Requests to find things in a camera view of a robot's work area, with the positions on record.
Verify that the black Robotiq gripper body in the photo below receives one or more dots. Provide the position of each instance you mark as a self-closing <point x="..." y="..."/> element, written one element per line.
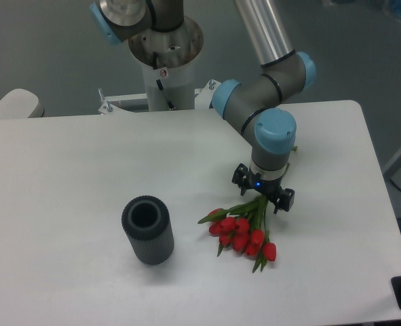
<point x="269" y="188"/>

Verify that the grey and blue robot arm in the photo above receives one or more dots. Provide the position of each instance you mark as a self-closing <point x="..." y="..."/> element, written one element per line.
<point x="253" y="110"/>

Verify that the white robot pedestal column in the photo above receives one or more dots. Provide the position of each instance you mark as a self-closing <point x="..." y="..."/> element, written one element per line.
<point x="168" y="65"/>

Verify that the dark grey ribbed vase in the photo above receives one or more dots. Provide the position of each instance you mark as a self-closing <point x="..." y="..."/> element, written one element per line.
<point x="146" y="222"/>

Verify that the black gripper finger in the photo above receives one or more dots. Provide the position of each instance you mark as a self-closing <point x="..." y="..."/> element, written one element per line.
<point x="242" y="177"/>
<point x="282" y="199"/>

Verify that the red tulip bouquet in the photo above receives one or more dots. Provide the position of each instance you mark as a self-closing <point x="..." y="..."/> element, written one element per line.
<point x="244" y="227"/>

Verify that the beige chair back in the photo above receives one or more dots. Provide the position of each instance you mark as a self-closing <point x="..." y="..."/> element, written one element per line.
<point x="20" y="104"/>

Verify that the white pedestal base frame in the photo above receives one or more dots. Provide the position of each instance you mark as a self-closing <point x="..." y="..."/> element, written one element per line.
<point x="138" y="102"/>

